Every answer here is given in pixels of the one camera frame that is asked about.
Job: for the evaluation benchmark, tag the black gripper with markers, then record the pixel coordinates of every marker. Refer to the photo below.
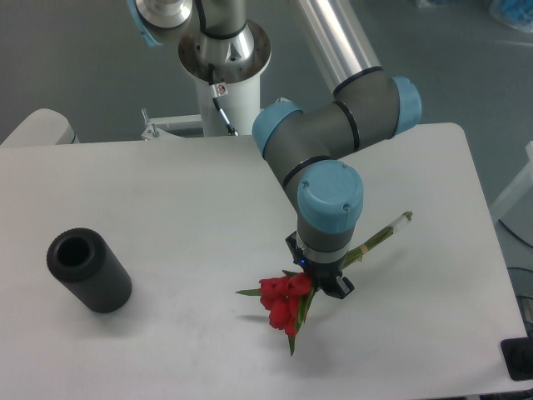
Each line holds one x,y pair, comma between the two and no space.
325,268

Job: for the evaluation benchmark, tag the red tulip flower bouquet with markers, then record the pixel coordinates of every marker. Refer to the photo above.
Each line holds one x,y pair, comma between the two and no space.
288,298

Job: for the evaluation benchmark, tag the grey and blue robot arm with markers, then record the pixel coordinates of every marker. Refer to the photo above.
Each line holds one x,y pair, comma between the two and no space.
225,53

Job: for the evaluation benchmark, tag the black device at table edge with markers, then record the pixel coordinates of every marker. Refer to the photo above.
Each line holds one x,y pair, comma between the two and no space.
517,353

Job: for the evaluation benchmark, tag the black cylindrical vase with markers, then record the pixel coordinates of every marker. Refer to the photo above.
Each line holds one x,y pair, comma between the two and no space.
82,262

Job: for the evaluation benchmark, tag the blue plastic bag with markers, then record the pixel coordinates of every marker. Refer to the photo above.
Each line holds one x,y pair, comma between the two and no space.
516,14

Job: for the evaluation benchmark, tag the white chair back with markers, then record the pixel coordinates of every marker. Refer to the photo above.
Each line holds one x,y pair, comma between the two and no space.
43,127

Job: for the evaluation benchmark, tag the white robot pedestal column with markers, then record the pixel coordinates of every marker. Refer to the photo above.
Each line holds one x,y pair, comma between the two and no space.
240,103

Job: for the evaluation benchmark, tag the metal base bracket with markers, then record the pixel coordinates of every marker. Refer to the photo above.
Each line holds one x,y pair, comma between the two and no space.
159,128

